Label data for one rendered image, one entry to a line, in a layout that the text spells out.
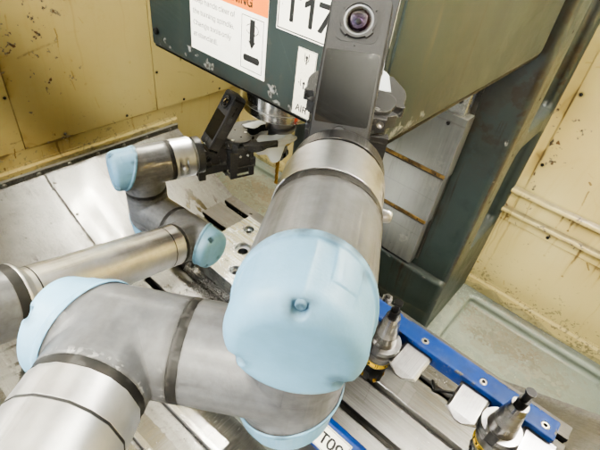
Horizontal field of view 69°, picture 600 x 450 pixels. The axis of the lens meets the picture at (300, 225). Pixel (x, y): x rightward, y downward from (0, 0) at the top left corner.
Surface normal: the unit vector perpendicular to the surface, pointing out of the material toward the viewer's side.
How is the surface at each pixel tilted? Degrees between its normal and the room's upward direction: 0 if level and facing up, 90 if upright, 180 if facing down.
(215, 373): 47
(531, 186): 90
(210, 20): 90
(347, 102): 57
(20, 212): 24
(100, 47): 90
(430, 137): 90
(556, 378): 0
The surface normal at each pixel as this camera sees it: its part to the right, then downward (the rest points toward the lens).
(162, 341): 0.04, -0.34
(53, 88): 0.74, 0.49
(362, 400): 0.11, -0.76
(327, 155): -0.10, -0.78
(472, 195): -0.66, 0.42
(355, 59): -0.15, 0.10
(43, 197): 0.40, -0.50
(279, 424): -0.19, 0.65
